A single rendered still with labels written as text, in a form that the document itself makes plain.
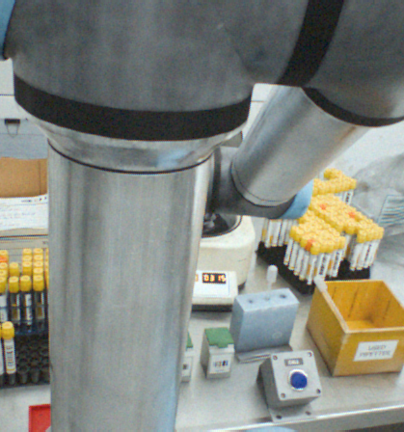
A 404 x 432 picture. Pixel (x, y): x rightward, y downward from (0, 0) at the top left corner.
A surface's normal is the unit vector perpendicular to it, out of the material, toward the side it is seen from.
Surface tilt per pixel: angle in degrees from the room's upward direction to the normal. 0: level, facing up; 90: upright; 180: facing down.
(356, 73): 130
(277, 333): 90
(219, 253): 90
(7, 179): 87
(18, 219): 2
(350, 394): 0
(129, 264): 89
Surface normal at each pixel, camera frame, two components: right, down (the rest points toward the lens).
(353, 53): 0.01, 0.86
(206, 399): 0.11, -0.86
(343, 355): 0.20, 0.51
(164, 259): 0.55, 0.46
